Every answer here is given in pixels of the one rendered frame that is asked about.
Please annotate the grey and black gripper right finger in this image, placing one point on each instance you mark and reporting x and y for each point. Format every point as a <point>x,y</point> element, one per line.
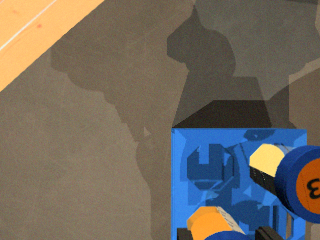
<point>267,233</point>

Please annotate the blue tube rack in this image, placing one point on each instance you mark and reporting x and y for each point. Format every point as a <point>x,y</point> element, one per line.
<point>199,155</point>

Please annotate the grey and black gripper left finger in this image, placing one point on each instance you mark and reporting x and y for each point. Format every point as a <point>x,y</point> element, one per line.
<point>184,234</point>

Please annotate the clear conical tube with yellow liquid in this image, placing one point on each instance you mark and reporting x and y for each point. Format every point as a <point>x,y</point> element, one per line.
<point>291,174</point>

